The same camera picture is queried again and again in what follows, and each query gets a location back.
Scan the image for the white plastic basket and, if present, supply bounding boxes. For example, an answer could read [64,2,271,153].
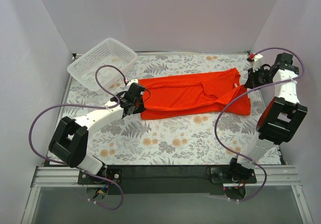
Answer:
[67,38,138,94]

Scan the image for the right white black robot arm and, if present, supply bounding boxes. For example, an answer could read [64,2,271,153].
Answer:
[227,53,307,181]

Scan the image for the aluminium frame rail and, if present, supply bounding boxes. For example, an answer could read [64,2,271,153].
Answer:
[22,165,313,223]

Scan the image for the orange t-shirt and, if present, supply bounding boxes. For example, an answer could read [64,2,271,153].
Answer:
[138,68,251,120]

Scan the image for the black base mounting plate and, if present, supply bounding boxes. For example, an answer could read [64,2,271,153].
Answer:
[77,165,257,196]

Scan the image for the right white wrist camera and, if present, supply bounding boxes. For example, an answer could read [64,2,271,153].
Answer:
[247,53,263,72]

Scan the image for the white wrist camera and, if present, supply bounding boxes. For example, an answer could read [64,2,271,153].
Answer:
[124,79,138,86]
[247,53,263,72]

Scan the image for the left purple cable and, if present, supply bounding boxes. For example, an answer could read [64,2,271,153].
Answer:
[29,65,151,211]

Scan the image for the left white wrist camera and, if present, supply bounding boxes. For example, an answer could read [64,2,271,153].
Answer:
[124,79,138,86]

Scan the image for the floral patterned table mat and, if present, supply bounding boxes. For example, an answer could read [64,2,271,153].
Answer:
[50,53,281,166]

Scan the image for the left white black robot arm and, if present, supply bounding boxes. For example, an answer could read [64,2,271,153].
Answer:
[49,82,146,175]

